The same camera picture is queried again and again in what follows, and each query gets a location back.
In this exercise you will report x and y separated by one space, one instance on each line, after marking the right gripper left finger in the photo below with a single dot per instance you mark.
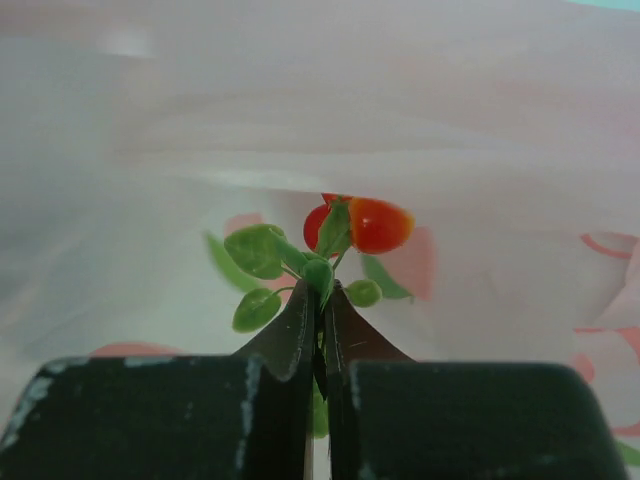
247 415

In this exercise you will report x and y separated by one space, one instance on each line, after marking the cherry tomato sprig with leaves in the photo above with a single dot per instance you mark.
259 260

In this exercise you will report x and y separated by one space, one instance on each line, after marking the pink plastic bag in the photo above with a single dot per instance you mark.
510 129

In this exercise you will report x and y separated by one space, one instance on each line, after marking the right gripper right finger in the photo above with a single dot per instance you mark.
392 417

